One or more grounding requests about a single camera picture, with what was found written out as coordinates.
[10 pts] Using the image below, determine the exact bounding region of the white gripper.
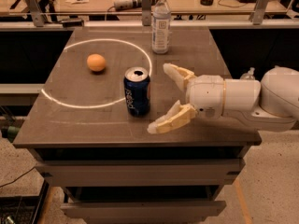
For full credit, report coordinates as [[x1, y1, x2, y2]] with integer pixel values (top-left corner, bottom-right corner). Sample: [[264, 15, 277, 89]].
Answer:
[[148, 63, 224, 134]]

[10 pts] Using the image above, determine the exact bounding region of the blue pepsi can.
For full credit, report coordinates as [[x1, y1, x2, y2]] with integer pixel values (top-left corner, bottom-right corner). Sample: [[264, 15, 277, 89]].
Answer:
[[123, 67, 150, 117]]

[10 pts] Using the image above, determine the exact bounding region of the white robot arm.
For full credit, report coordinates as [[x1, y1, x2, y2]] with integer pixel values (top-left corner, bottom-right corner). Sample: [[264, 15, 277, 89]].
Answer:
[[148, 63, 299, 133]]

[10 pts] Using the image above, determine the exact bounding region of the clear plastic water bottle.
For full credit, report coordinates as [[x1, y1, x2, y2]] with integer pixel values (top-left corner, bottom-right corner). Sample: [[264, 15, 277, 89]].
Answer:
[[152, 0, 171, 54]]

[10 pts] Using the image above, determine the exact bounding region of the upper grey drawer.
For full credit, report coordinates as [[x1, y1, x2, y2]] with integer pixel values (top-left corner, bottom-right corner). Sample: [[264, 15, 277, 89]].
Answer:
[[36, 159, 245, 187]]

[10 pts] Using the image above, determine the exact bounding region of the grey drawer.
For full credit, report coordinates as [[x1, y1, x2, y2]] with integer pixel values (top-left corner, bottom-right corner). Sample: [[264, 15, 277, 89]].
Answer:
[[36, 159, 245, 187], [61, 201, 226, 224]]

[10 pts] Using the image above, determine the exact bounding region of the orange fruit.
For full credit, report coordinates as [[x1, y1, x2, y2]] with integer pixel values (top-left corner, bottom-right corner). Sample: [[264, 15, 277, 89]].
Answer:
[[87, 54, 107, 72]]

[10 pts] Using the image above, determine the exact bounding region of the grey drawer cabinet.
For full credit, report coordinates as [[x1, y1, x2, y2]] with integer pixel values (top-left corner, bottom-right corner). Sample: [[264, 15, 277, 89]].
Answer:
[[14, 27, 261, 224]]

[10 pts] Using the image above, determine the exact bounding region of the lower grey drawer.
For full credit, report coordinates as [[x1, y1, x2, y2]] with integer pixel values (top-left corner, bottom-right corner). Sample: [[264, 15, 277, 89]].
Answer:
[[61, 201, 226, 224]]

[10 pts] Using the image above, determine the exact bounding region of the black floor crate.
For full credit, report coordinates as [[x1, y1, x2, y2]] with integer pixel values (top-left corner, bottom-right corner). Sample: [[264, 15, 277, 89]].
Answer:
[[0, 181, 49, 224]]

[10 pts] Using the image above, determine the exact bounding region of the middle metal bracket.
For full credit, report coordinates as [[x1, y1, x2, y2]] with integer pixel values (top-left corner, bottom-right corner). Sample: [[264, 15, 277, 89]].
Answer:
[[141, 0, 151, 26]]

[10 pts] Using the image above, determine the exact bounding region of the metal bracket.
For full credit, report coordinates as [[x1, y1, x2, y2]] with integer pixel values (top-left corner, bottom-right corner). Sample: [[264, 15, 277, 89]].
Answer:
[[141, 0, 151, 26], [249, 0, 270, 25], [24, 0, 45, 27]]

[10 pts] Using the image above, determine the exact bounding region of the right metal bracket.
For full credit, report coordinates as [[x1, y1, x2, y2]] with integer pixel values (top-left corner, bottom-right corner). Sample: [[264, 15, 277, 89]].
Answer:
[[249, 0, 270, 25]]

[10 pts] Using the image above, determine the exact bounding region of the left metal bracket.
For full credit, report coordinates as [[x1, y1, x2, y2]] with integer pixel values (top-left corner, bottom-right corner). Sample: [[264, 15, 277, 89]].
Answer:
[[24, 0, 45, 27]]

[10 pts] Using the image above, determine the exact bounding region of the black floor cable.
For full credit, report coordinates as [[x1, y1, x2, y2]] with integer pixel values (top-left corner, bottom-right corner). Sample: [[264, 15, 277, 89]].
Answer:
[[0, 166, 36, 189]]

